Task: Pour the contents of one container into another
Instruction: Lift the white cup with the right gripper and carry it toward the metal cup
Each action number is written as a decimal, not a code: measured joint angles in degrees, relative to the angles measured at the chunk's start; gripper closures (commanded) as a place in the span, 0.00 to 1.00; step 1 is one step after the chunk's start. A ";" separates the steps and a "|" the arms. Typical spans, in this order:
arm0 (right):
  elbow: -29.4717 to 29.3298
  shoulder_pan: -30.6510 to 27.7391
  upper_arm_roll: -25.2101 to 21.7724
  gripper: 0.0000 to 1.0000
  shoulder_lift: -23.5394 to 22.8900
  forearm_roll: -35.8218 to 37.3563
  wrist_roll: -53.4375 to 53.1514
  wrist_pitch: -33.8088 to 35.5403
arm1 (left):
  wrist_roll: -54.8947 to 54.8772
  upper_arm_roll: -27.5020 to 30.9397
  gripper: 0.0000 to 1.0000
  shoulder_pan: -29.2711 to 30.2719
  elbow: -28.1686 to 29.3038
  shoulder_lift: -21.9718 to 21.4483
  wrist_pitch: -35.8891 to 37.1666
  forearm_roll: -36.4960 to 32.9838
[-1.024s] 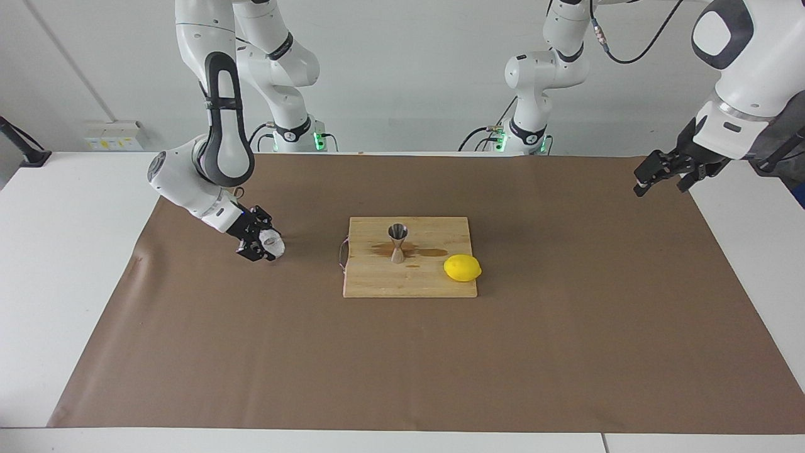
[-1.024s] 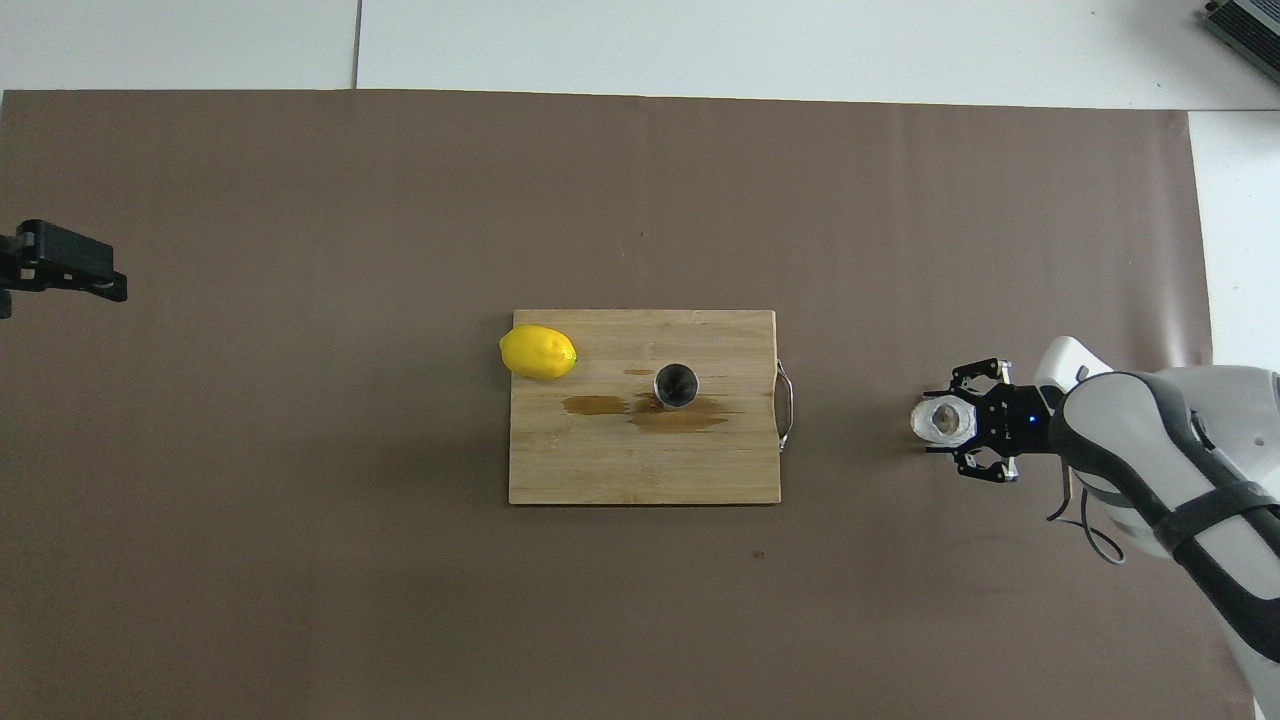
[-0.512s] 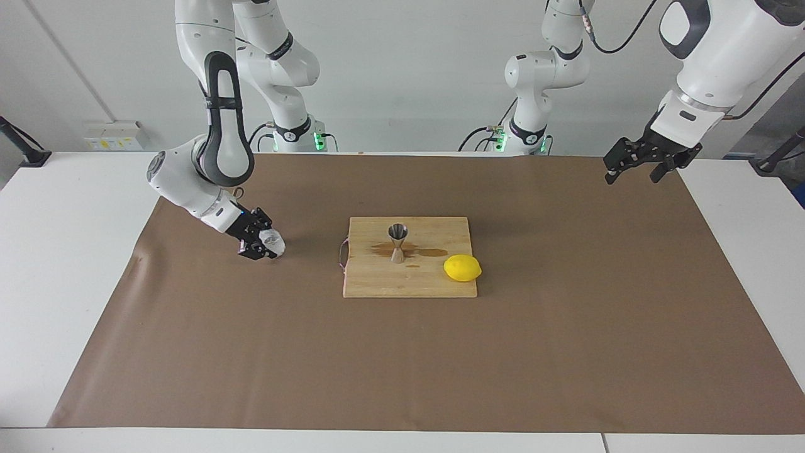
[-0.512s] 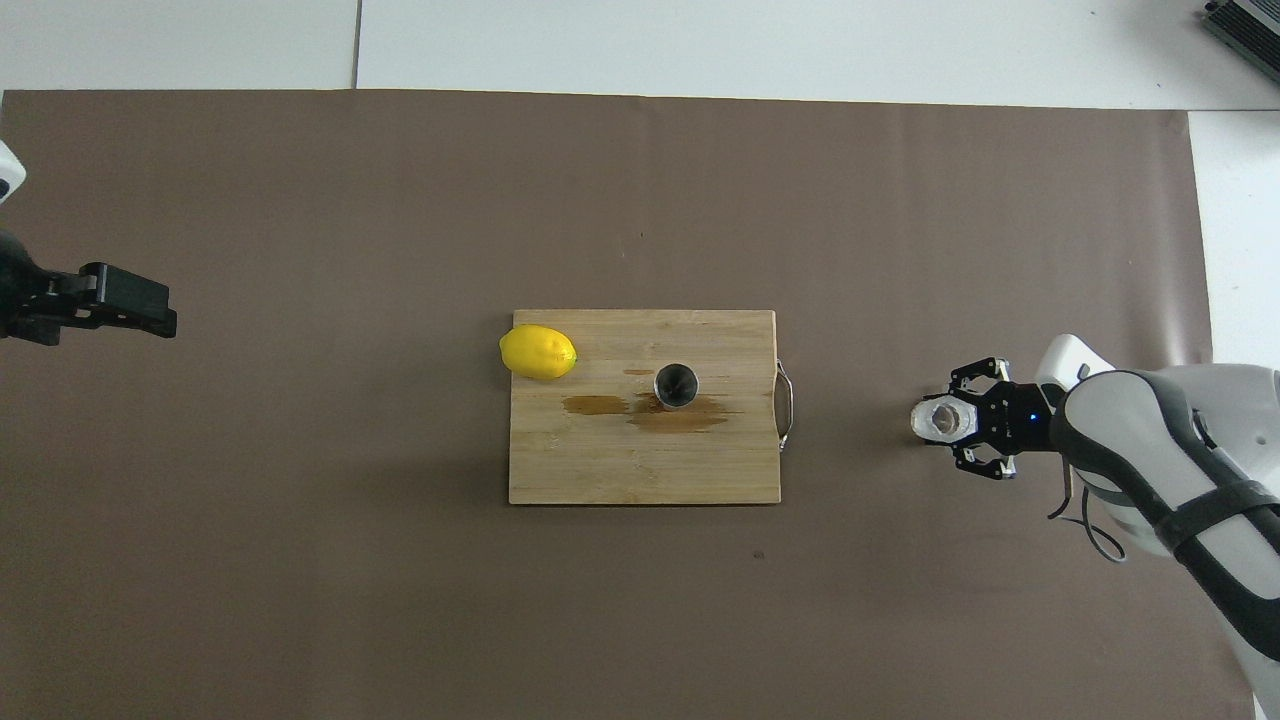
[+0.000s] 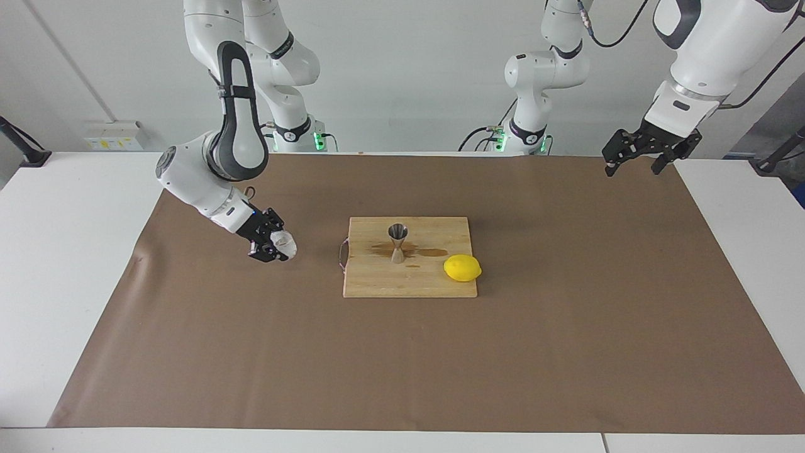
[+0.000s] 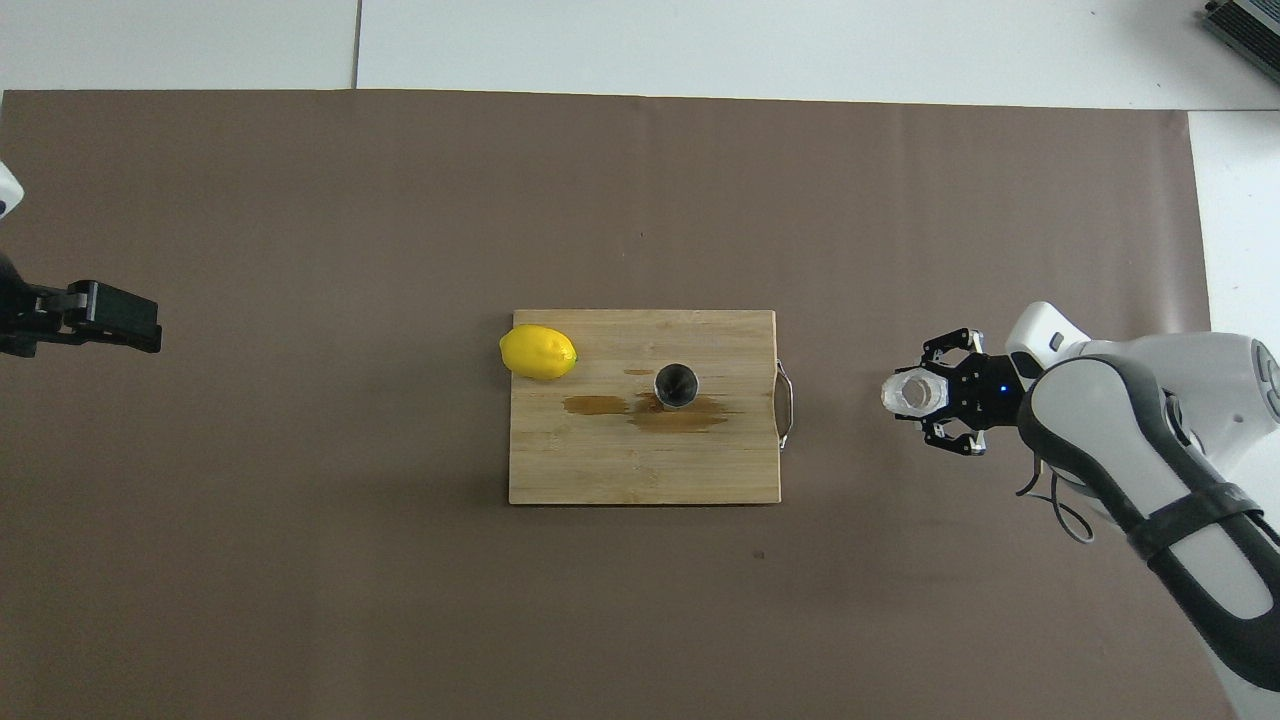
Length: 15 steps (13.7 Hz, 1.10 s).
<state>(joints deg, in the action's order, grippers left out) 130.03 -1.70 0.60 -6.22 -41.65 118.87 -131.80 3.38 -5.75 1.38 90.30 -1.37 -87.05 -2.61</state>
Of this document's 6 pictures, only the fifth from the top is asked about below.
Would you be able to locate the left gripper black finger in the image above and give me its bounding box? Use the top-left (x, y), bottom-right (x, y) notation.
top-left (602, 129), bottom-right (645, 177)
top-left (651, 146), bottom-right (684, 176)

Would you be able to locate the small clear glass cup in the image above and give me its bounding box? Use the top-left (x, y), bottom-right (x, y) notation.
top-left (269, 230), bottom-right (297, 260)

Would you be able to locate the stainless steel jigger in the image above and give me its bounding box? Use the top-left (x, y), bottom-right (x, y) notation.
top-left (387, 224), bottom-right (409, 264)

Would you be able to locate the brown paper table mat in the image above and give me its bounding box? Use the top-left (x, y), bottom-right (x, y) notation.
top-left (47, 153), bottom-right (805, 435)

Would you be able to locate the black stand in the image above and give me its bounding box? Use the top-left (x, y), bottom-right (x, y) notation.
top-left (752, 126), bottom-right (805, 176)
top-left (0, 115), bottom-right (52, 167)

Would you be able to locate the dark grey panel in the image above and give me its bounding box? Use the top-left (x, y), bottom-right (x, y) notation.
top-left (723, 72), bottom-right (805, 158)

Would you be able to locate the bamboo cutting board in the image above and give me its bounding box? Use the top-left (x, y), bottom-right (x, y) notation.
top-left (338, 216), bottom-right (478, 299)

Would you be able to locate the yellow lemon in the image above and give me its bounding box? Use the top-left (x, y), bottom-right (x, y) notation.
top-left (443, 254), bottom-right (483, 282)

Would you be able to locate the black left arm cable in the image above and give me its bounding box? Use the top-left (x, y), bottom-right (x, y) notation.
top-left (577, 0), bottom-right (805, 111)

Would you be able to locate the white wall socket panel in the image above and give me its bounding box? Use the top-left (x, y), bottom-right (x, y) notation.
top-left (84, 121), bottom-right (147, 152)

